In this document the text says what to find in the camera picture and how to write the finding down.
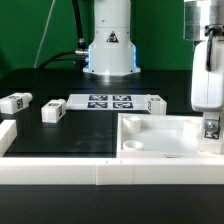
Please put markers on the marker sheet with tags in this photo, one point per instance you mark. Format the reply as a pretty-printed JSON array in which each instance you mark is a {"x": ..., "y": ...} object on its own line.
[{"x": 106, "y": 102}]

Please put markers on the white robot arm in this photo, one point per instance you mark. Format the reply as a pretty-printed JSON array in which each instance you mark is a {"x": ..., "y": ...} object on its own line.
[{"x": 112, "y": 55}]

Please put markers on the white U-shaped obstacle fence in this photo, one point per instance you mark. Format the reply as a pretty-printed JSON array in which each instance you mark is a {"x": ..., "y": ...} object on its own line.
[{"x": 71, "y": 171}]

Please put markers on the white square tabletop part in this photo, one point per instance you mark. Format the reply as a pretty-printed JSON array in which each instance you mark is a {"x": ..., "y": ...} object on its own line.
[{"x": 154, "y": 136}]

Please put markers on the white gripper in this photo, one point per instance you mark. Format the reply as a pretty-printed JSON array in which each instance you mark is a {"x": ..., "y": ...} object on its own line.
[{"x": 207, "y": 92}]

